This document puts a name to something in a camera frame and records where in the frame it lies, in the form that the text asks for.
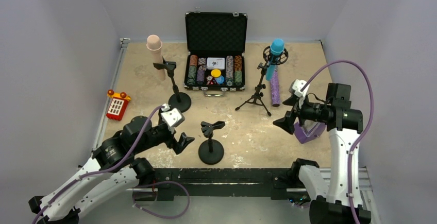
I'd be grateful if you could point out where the pink microphone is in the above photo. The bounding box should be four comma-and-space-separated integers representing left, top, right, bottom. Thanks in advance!
146, 35, 163, 64

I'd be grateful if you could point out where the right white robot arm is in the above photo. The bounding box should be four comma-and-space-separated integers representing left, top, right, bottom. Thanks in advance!
273, 80, 372, 223

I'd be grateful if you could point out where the red yellow toy block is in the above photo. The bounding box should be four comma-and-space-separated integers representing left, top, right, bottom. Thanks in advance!
106, 89, 131, 121

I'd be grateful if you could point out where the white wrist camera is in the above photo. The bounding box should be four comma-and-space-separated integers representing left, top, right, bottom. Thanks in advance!
159, 104, 185, 134
289, 79, 308, 105

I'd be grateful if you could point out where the white card deck box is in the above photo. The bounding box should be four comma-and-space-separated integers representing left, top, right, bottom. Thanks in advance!
206, 57, 226, 70

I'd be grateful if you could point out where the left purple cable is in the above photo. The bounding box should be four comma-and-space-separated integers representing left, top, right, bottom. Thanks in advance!
32, 105, 168, 224

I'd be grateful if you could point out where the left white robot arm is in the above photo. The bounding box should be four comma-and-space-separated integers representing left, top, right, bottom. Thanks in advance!
28, 109, 194, 223

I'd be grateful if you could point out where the black poker chip case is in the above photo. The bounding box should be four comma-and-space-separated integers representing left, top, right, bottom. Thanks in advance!
183, 11, 248, 92

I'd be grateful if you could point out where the blue microphone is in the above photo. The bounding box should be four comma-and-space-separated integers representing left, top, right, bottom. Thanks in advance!
265, 38, 284, 81

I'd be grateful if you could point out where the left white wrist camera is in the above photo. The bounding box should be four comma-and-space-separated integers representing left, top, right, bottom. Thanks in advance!
159, 104, 185, 134

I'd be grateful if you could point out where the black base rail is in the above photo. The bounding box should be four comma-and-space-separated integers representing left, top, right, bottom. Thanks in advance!
136, 158, 320, 201

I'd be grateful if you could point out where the blue poker chip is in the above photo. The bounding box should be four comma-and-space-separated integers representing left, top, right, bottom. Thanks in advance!
214, 76, 225, 85

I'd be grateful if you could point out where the black tripod shock-mount stand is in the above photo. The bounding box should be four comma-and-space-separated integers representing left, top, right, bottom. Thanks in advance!
235, 46, 289, 116

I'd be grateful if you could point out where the purple glitter microphone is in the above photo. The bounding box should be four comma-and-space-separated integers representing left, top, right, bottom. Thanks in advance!
270, 70, 281, 107

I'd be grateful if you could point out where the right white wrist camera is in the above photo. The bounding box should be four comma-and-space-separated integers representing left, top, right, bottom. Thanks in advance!
289, 79, 308, 105

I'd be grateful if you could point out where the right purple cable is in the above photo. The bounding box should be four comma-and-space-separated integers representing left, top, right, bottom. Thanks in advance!
300, 59, 375, 224

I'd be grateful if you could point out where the purple cable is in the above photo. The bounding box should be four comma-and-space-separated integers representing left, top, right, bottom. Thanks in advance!
32, 105, 168, 224
300, 59, 375, 224

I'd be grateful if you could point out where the black round-base mic stand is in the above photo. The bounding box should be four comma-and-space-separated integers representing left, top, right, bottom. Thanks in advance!
153, 57, 192, 112

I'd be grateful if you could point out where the yellow poker chip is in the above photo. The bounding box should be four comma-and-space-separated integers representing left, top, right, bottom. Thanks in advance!
211, 69, 222, 78

